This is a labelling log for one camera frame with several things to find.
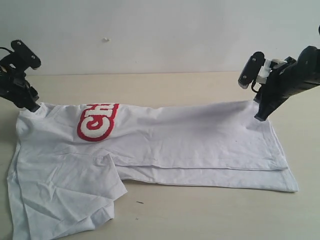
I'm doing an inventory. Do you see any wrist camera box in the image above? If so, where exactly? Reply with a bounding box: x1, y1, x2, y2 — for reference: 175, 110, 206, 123
10, 39, 42, 70
238, 51, 266, 89

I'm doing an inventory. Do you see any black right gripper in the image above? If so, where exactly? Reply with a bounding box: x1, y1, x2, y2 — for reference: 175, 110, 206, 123
254, 57, 304, 122

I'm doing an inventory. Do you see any white t-shirt red lettering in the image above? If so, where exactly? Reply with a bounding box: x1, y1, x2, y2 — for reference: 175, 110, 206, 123
7, 101, 298, 240

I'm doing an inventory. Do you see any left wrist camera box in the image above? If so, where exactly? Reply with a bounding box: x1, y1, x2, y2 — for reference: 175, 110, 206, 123
10, 39, 42, 70

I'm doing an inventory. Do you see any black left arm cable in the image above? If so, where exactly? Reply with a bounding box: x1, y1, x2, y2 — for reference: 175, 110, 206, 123
0, 46, 15, 57

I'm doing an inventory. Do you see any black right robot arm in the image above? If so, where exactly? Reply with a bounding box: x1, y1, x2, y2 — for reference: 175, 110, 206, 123
254, 45, 320, 122

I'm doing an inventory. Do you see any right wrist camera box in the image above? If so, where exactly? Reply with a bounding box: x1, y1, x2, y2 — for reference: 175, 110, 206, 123
238, 51, 266, 89

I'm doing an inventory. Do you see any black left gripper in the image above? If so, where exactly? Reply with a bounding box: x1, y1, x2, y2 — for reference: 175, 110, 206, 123
0, 62, 40, 112

